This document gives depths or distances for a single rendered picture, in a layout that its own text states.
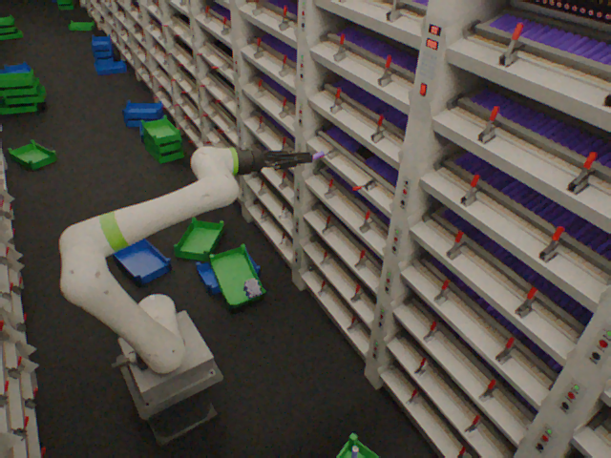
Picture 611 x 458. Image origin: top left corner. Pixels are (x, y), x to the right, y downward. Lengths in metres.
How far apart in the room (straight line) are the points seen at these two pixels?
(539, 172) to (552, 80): 0.21
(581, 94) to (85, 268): 1.23
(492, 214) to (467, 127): 0.25
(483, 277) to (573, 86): 0.59
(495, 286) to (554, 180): 0.39
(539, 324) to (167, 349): 1.08
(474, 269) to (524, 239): 0.23
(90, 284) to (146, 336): 0.28
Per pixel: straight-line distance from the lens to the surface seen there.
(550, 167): 1.26
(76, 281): 1.36
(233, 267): 2.65
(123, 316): 1.46
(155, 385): 1.85
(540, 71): 1.24
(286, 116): 2.30
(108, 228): 1.47
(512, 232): 1.36
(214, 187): 1.45
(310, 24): 1.94
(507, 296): 1.46
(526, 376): 1.56
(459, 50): 1.35
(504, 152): 1.30
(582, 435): 1.52
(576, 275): 1.29
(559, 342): 1.41
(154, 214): 1.46
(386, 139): 1.69
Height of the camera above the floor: 1.86
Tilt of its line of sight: 36 degrees down
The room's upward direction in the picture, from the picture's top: 3 degrees clockwise
